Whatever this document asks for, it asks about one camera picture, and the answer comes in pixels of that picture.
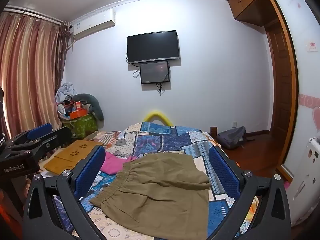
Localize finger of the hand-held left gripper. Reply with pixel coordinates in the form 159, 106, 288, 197
12, 126, 73, 157
6, 123, 53, 146

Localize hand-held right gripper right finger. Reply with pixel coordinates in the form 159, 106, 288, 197
208, 145, 292, 240

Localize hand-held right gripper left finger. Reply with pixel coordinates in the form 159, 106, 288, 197
22, 145, 107, 240

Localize olive green pants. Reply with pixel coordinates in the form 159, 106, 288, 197
89, 152, 211, 240

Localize pink pants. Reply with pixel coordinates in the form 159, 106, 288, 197
101, 151, 137, 175

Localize wooden lap tray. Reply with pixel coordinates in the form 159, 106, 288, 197
44, 140, 103, 175

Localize green storage box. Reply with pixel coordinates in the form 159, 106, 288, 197
61, 116, 99, 140

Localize orange box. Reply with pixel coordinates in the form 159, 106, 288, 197
69, 110, 89, 120

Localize grey backpack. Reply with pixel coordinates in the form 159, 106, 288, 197
216, 126, 247, 151

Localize striped orange cloth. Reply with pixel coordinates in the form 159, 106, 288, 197
89, 131, 122, 147

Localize yellow bed sheet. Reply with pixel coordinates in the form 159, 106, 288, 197
246, 196, 259, 224

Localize white cloth bundle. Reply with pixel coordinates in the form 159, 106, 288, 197
55, 82, 76, 103

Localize grey curved pillow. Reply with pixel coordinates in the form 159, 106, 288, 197
72, 93, 104, 123

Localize striped brown curtain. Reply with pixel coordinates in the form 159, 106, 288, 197
0, 11, 72, 143

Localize blue patchwork blanket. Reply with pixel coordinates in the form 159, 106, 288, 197
50, 122, 260, 240

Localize wooden door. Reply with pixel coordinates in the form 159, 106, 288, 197
264, 22, 293, 160

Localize small black monitor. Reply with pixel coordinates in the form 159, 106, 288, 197
140, 60, 171, 85

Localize white air conditioner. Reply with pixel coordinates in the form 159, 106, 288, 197
71, 9, 117, 41

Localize white pink-patterned wardrobe door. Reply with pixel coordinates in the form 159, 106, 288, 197
272, 0, 320, 183

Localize wooden overhead cabinet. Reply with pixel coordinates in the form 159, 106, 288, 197
227, 0, 282, 27

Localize white curtain rail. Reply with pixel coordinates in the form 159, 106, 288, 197
4, 5, 63, 24

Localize black wall television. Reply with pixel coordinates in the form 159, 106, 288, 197
126, 31, 181, 64

